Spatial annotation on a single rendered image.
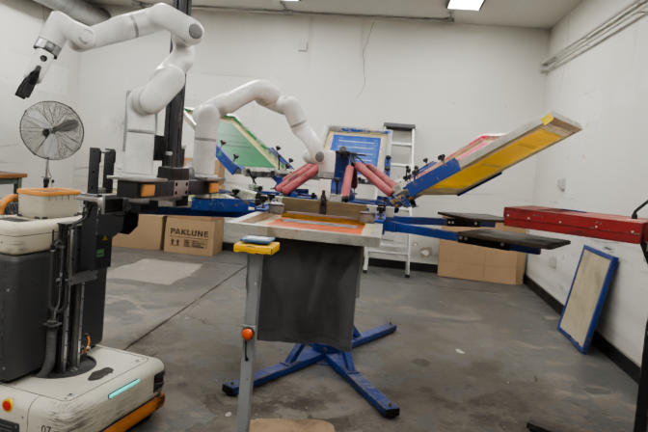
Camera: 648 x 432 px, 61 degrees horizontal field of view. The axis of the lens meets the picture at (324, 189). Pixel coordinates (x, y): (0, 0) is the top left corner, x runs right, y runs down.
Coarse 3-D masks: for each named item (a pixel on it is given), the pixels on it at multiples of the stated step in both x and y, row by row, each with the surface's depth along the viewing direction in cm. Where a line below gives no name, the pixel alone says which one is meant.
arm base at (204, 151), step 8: (200, 144) 231; (208, 144) 231; (200, 152) 231; (208, 152) 231; (200, 160) 231; (208, 160) 232; (200, 168) 231; (208, 168) 232; (200, 176) 230; (208, 176) 231; (216, 176) 235
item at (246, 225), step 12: (252, 216) 231; (264, 216) 254; (228, 228) 205; (240, 228) 204; (252, 228) 204; (264, 228) 203; (276, 228) 202; (288, 228) 203; (312, 240) 201; (324, 240) 200; (336, 240) 200; (348, 240) 199; (360, 240) 199; (372, 240) 198
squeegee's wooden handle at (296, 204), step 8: (288, 200) 261; (296, 200) 261; (304, 200) 260; (312, 200) 260; (288, 208) 261; (296, 208) 261; (304, 208) 260; (312, 208) 260; (328, 208) 259; (336, 208) 259; (344, 208) 258; (352, 208) 258; (360, 208) 257; (344, 216) 258; (352, 216) 258
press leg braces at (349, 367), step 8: (360, 336) 378; (296, 344) 326; (304, 344) 327; (296, 352) 322; (344, 352) 321; (288, 360) 320; (296, 360) 324; (344, 360) 320; (352, 360) 319; (344, 368) 317; (352, 368) 315
